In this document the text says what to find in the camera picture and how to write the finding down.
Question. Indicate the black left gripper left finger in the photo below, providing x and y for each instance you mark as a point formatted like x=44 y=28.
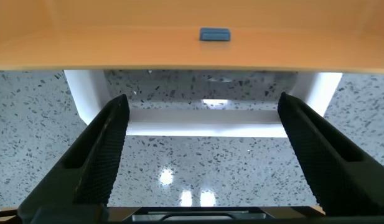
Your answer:
x=86 y=174

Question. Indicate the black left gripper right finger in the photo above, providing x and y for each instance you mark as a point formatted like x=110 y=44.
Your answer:
x=335 y=168

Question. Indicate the small blue plastic clip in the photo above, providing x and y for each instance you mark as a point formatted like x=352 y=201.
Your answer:
x=215 y=34

